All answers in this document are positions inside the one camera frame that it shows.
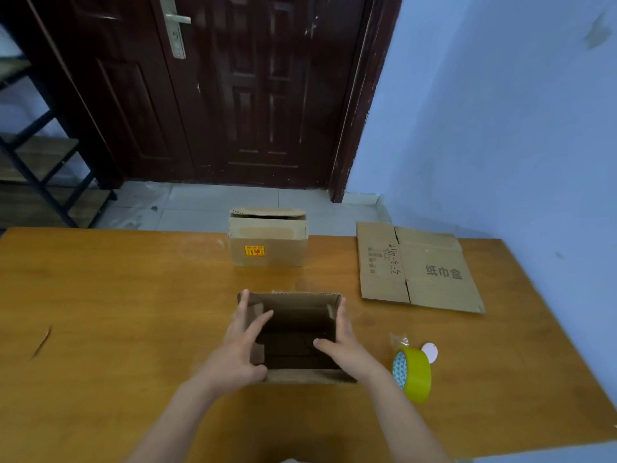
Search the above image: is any person's right hand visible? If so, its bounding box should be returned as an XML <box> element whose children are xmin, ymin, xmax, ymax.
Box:
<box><xmin>313</xmin><ymin>298</ymin><xmax>387</xmax><ymax>382</ymax></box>

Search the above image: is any person's left hand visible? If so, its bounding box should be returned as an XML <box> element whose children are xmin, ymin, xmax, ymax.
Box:
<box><xmin>192</xmin><ymin>289</ymin><xmax>274</xmax><ymax>397</ymax></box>

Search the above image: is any brown cardboard box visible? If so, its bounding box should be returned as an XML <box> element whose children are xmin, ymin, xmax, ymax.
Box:
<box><xmin>236</xmin><ymin>290</ymin><xmax>358</xmax><ymax>385</ymax></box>

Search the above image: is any person's right forearm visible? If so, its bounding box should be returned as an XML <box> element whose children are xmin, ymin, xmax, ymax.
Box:
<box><xmin>359</xmin><ymin>371</ymin><xmax>454</xmax><ymax>463</ymax></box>

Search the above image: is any person's left forearm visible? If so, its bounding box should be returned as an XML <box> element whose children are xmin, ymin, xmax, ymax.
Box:
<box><xmin>124</xmin><ymin>378</ymin><xmax>227</xmax><ymax>463</ymax></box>

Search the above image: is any small cardboard box, red-yellow sticker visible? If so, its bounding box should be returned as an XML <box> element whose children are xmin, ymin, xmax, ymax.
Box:
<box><xmin>228</xmin><ymin>208</ymin><xmax>309</xmax><ymax>268</ymax></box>

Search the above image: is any yellow tape roll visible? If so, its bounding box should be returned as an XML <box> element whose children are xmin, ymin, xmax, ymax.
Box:
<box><xmin>391</xmin><ymin>346</ymin><xmax>433</xmax><ymax>404</ymax></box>

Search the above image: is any flattened cardboard box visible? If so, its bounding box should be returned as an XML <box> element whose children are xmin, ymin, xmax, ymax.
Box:
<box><xmin>356</xmin><ymin>222</ymin><xmax>487</xmax><ymax>314</ymax></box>

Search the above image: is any thin brown strip scrap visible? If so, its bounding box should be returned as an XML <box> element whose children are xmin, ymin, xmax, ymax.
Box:
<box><xmin>30</xmin><ymin>325</ymin><xmax>53</xmax><ymax>360</ymax></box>

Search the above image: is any dark brown wooden door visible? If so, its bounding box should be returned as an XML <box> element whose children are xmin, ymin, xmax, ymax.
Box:
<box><xmin>29</xmin><ymin>0</ymin><xmax>378</xmax><ymax>187</ymax></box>

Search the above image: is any black metal wooden shelf rack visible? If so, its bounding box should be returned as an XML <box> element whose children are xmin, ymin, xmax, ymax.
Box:
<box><xmin>0</xmin><ymin>21</ymin><xmax>118</xmax><ymax>230</ymax></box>

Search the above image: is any dark brown door frame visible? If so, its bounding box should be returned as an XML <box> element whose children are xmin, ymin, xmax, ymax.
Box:
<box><xmin>329</xmin><ymin>0</ymin><xmax>405</xmax><ymax>204</ymax></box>

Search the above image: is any silver door handle plate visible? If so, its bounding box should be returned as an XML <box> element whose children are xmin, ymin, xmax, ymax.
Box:
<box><xmin>157</xmin><ymin>0</ymin><xmax>192</xmax><ymax>60</ymax></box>

